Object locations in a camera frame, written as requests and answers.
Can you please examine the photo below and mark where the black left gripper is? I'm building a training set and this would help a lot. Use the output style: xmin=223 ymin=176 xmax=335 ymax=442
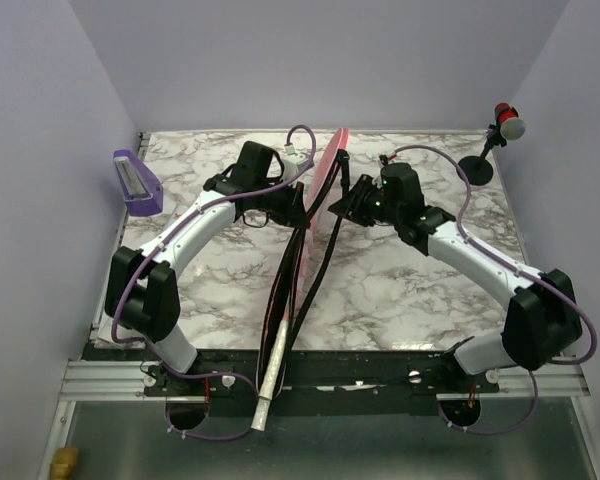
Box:
xmin=254 ymin=176 xmax=311 ymax=229

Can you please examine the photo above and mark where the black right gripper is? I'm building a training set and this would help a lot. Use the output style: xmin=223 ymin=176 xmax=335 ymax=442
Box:
xmin=327 ymin=174 xmax=401 ymax=229

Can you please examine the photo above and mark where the pink racket cover bag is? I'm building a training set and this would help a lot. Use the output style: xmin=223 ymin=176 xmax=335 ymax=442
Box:
xmin=257 ymin=128 xmax=350 ymax=398

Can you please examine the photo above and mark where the pink badminton racket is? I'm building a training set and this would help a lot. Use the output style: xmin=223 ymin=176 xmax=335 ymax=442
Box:
xmin=251 ymin=307 xmax=290 ymax=432

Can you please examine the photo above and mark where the grey shuttlecock tube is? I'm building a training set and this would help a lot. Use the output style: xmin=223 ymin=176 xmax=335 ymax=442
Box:
xmin=169 ymin=204 xmax=188 ymax=222

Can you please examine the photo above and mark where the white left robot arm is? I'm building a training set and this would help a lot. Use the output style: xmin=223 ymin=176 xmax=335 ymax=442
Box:
xmin=104 ymin=141 xmax=310 ymax=395

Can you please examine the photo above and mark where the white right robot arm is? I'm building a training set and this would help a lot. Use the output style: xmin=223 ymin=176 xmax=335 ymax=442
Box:
xmin=329 ymin=163 xmax=582 ymax=392

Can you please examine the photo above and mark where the black microphone stand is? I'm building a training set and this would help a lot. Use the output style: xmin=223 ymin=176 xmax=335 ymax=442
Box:
xmin=458 ymin=125 xmax=503 ymax=186

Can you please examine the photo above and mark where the purple metronome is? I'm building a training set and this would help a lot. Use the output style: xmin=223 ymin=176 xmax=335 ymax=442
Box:
xmin=113 ymin=150 xmax=164 ymax=217

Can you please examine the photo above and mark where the red grey microphone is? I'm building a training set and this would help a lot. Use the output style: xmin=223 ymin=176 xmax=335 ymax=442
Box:
xmin=494 ymin=102 xmax=526 ymax=141

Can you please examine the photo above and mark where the brass fitting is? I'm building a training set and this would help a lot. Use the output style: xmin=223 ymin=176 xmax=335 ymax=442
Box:
xmin=49 ymin=447 xmax=79 ymax=480

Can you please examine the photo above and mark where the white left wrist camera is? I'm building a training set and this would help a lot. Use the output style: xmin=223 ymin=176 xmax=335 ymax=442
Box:
xmin=281 ymin=152 xmax=309 ymax=180

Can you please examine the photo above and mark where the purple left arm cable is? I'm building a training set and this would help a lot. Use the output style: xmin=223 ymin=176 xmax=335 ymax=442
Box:
xmin=110 ymin=124 xmax=317 ymax=441

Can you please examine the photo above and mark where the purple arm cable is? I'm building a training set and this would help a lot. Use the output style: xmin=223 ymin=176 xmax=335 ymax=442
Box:
xmin=387 ymin=144 xmax=599 ymax=436
xmin=110 ymin=124 xmax=317 ymax=441

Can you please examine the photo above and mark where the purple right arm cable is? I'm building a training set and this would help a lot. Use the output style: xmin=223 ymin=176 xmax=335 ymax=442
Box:
xmin=387 ymin=144 xmax=599 ymax=436

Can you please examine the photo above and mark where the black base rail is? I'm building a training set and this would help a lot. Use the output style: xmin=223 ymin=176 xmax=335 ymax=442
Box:
xmin=144 ymin=349 xmax=499 ymax=417

